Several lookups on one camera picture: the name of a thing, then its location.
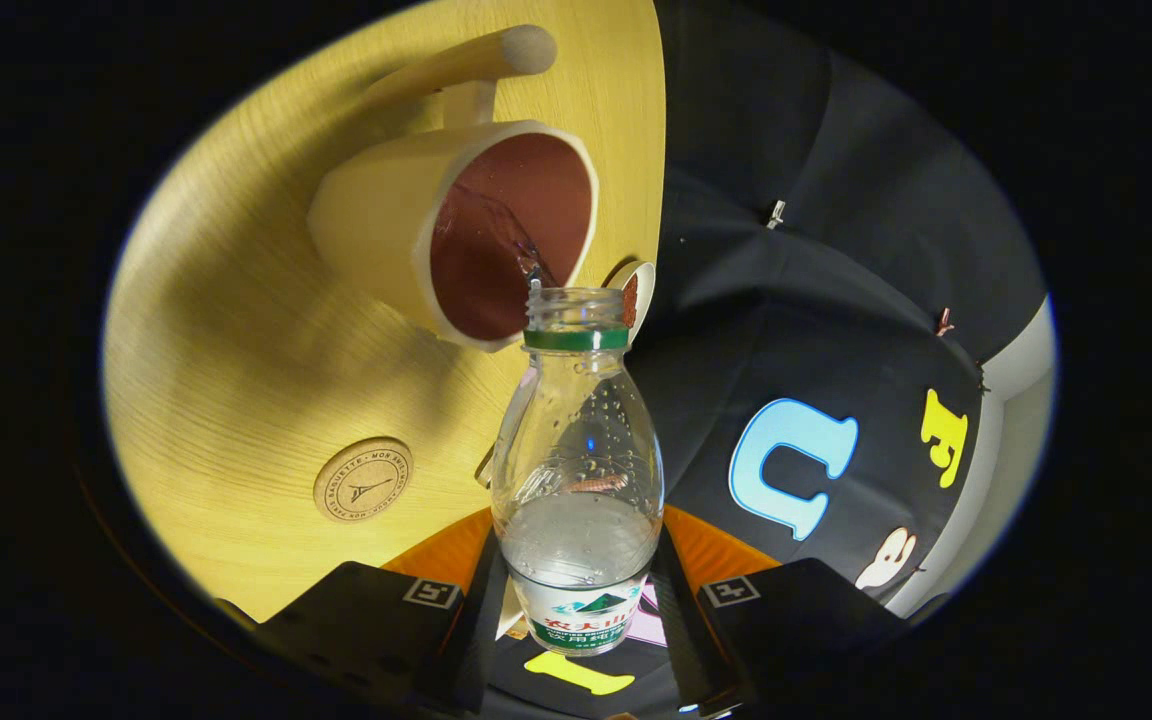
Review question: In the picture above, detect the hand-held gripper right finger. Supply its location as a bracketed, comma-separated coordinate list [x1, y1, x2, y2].
[649, 505, 912, 717]

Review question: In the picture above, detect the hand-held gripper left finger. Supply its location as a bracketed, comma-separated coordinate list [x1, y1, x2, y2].
[256, 505, 509, 716]

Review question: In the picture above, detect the clear plastic juice bottle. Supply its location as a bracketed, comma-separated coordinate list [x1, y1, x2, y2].
[491, 285, 665, 657]

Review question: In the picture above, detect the round cork coaster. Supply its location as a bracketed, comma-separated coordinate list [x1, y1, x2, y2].
[313, 437, 415, 523]

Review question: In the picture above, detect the cream cup with handle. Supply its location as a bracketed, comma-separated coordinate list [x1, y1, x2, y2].
[308, 25, 600, 353]

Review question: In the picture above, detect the small white plate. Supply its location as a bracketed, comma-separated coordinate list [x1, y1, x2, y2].
[604, 262, 657, 346]

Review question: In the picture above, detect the black backdrop cloth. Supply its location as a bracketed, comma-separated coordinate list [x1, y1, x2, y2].
[481, 0, 1047, 720]

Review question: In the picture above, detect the wooden table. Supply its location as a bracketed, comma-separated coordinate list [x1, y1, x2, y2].
[101, 0, 667, 626]

